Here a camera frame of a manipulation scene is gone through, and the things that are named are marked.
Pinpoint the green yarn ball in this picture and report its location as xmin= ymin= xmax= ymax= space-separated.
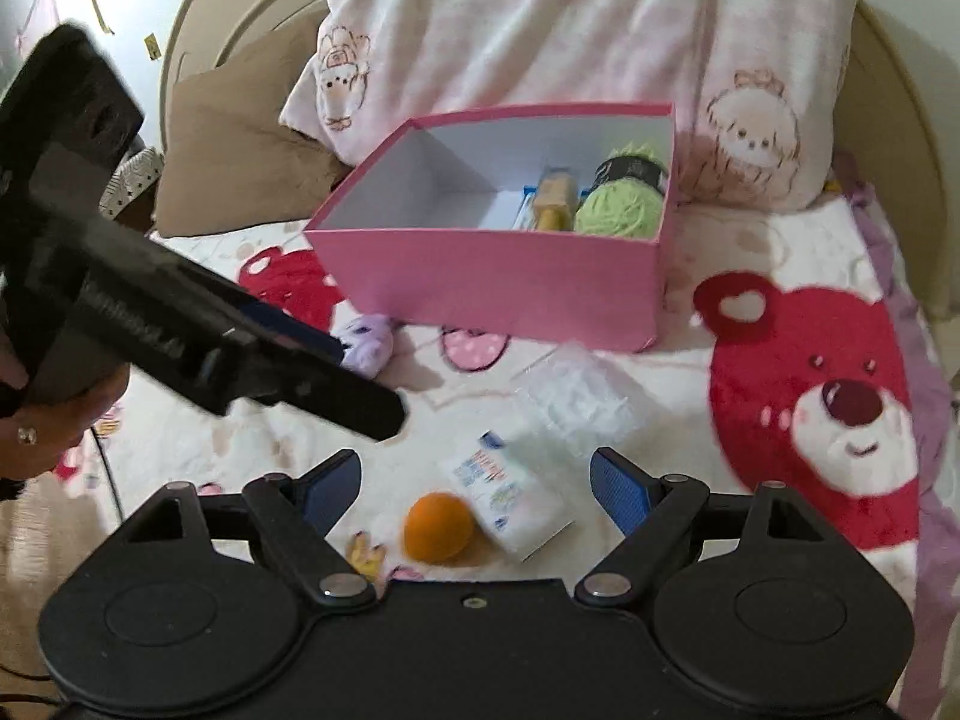
xmin=574 ymin=136 xmax=670 ymax=241

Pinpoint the black cable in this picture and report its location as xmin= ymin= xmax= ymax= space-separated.
xmin=91 ymin=424 xmax=127 ymax=524

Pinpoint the small white tissue packet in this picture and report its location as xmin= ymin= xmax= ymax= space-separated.
xmin=437 ymin=431 xmax=575 ymax=562

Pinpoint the person's left hand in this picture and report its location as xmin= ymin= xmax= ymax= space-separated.
xmin=0 ymin=334 xmax=130 ymax=482

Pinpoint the pink cartoon print pillow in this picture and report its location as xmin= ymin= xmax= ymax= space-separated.
xmin=279 ymin=0 xmax=860 ymax=211

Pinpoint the purple plush toy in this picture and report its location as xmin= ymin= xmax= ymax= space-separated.
xmin=334 ymin=313 xmax=395 ymax=380

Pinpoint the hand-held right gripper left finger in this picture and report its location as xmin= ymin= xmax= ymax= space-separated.
xmin=118 ymin=450 xmax=377 ymax=608

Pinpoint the brown pillow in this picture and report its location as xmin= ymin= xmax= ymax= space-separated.
xmin=154 ymin=11 xmax=353 ymax=239

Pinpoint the dotted patterned cloth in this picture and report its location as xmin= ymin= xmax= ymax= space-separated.
xmin=100 ymin=148 xmax=164 ymax=220

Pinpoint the orange makeup sponge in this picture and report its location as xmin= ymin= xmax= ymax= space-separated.
xmin=403 ymin=493 xmax=476 ymax=563

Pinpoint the foundation bottle with gold cap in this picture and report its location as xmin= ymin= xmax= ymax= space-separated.
xmin=525 ymin=169 xmax=586 ymax=232

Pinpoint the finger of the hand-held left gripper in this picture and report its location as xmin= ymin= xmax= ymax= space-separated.
xmin=225 ymin=291 xmax=348 ymax=365
xmin=201 ymin=326 xmax=408 ymax=441

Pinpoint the clear plastic case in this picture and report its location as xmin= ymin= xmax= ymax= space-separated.
xmin=517 ymin=345 xmax=650 ymax=458

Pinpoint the beige fluffy blanket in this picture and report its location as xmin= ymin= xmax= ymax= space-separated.
xmin=0 ymin=480 xmax=121 ymax=683

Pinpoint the pink cardboard box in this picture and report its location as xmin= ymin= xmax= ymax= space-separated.
xmin=304 ymin=101 xmax=680 ymax=353

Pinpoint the red bear printed blanket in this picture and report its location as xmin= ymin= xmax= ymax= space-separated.
xmin=45 ymin=195 xmax=953 ymax=691

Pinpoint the pink cloth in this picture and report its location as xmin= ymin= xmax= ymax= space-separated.
xmin=13 ymin=0 xmax=62 ymax=53

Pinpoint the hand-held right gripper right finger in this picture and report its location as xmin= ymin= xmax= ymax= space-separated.
xmin=574 ymin=448 xmax=835 ymax=606

